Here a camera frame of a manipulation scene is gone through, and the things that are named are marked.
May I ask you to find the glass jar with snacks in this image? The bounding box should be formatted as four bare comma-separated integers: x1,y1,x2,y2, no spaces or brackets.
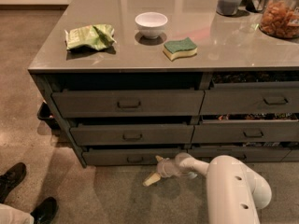
259,0,299,39

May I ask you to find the black shoe bottom left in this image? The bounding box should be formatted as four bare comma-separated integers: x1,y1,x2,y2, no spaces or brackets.
31,197,58,224

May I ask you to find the black shoe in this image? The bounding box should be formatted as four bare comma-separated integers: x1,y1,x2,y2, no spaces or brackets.
0,162,26,203
31,197,58,224

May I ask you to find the grey drawer cabinet island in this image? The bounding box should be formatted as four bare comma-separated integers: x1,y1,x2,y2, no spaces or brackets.
29,0,299,166

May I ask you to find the green crumpled chip bag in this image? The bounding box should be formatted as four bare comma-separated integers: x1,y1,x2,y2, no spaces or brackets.
65,24,116,51

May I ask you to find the black shoe middle left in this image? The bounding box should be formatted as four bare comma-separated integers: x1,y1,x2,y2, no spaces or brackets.
0,162,26,203

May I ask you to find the grey drawer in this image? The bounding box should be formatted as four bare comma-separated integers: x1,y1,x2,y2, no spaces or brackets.
70,124,193,146
192,120,299,143
52,90,204,118
82,147,184,166
188,146,299,162
200,81,299,115

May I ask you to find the white ceramic bowl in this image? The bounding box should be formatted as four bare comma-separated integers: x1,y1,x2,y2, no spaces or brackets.
135,12,168,39

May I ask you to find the black bin behind cabinet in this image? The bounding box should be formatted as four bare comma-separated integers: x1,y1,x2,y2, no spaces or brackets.
37,102,60,130

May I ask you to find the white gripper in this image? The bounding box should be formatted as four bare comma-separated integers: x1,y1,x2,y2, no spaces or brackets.
143,155,197,187

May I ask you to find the green yellow sponge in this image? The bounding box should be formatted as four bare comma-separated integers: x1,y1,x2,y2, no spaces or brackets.
163,37,197,61

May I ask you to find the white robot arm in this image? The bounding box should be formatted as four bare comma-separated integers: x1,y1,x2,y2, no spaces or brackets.
143,153,272,224

